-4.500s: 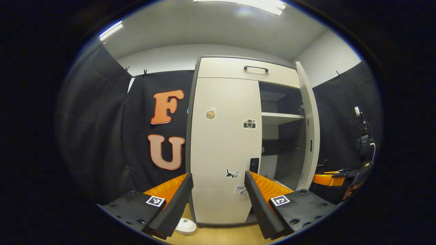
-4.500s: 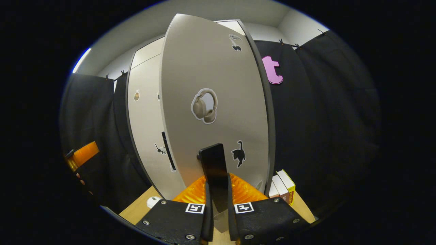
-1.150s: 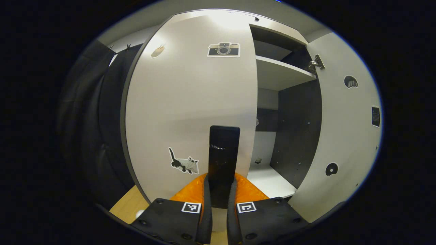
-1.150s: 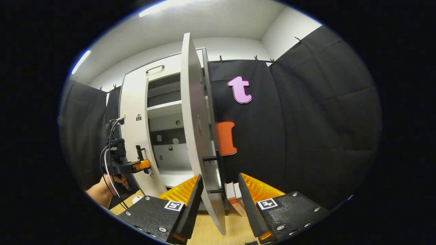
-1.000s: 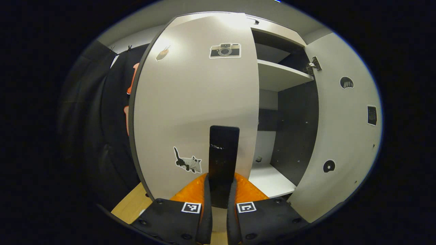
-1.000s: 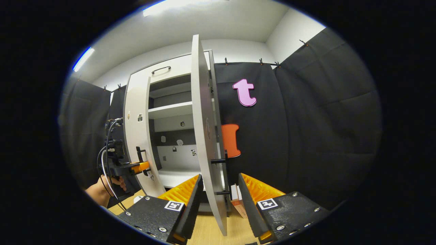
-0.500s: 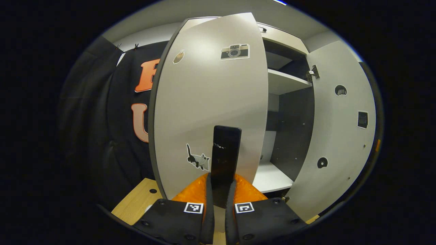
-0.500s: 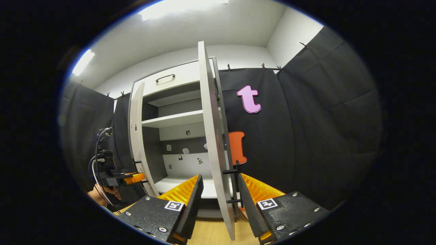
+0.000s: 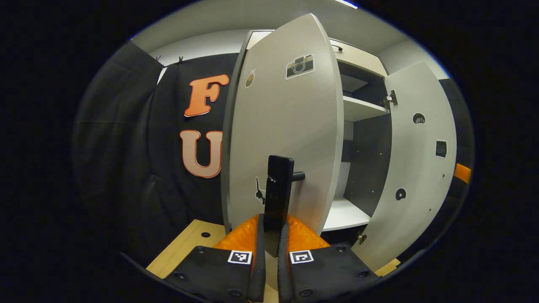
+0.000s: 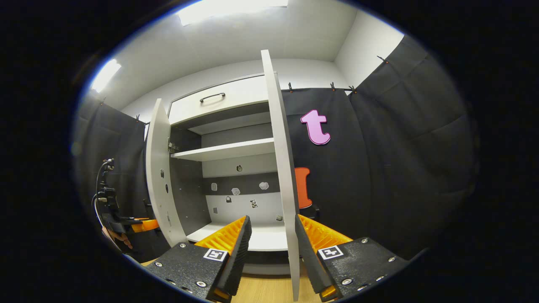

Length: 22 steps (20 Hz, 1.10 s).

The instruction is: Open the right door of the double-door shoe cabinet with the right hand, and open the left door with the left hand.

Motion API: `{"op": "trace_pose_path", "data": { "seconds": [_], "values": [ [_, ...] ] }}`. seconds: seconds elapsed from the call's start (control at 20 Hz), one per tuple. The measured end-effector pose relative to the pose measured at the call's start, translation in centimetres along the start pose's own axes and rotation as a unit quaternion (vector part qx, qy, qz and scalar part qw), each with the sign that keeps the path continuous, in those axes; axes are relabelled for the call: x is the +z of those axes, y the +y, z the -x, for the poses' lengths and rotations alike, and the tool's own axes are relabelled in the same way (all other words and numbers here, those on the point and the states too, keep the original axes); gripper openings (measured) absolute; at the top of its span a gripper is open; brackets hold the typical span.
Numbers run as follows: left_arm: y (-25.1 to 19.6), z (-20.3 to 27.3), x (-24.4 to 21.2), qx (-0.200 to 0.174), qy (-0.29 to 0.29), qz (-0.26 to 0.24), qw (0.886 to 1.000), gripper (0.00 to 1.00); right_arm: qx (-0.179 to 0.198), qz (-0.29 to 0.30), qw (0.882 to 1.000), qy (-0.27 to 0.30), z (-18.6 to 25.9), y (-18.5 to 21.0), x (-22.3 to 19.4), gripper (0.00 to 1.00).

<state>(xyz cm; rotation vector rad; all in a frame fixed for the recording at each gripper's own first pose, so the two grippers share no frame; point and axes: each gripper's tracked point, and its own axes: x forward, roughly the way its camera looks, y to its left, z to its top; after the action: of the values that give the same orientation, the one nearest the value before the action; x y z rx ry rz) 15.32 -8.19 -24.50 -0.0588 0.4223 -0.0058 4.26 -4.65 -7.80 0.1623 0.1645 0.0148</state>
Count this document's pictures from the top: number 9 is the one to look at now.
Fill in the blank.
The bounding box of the black backdrop cloth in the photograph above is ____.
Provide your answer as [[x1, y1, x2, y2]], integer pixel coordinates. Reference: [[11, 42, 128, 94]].
[[72, 40, 475, 270]]

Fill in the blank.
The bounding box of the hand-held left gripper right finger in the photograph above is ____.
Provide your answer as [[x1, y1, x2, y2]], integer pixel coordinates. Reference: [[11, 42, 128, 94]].
[[277, 215, 382, 303]]

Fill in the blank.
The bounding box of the white cabinet shelf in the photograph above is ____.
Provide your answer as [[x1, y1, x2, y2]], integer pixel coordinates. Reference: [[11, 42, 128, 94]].
[[343, 96, 390, 122]]

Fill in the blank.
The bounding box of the beige cabinet door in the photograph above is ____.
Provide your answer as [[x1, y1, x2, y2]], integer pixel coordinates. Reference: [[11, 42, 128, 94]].
[[220, 13, 345, 236], [352, 62, 458, 272]]

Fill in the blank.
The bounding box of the beige double-door shoe cabinet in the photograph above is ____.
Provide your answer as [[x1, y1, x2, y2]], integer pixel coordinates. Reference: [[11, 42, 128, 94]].
[[221, 29, 394, 247]]

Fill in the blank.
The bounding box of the white cabinet bottom board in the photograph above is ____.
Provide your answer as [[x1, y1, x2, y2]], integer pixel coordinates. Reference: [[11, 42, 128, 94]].
[[321, 197, 372, 233]]

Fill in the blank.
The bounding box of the black door handle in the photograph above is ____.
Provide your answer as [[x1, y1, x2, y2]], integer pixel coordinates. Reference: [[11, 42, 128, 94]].
[[263, 155, 306, 258]]

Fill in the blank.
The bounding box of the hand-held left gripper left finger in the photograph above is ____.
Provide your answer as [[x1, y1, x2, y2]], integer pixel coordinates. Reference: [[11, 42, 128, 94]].
[[163, 213, 267, 303]]

